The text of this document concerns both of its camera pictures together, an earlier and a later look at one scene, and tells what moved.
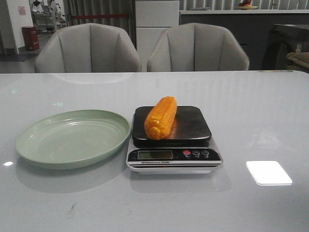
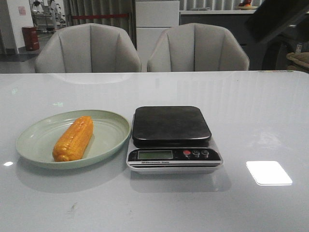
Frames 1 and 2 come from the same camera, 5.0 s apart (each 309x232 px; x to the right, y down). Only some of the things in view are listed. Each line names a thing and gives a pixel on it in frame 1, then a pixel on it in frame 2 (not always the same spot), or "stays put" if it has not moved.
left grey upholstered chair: x=87 y=48 stays put
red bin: x=31 y=37 stays put
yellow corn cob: x=159 y=119 -> x=74 y=141
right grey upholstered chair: x=195 y=47 stays put
